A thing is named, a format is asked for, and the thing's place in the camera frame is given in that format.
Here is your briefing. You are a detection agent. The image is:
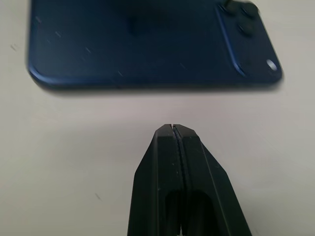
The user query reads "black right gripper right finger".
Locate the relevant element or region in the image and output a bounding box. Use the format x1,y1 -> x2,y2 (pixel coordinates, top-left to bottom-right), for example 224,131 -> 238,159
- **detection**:
173,124 -> 253,236

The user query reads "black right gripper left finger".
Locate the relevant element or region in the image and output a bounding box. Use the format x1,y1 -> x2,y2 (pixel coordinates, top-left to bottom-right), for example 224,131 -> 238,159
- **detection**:
127,124 -> 185,236

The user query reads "dark blue smartphone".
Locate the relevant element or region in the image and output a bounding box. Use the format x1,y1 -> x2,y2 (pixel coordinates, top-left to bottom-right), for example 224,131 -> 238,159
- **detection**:
26,0 -> 284,90

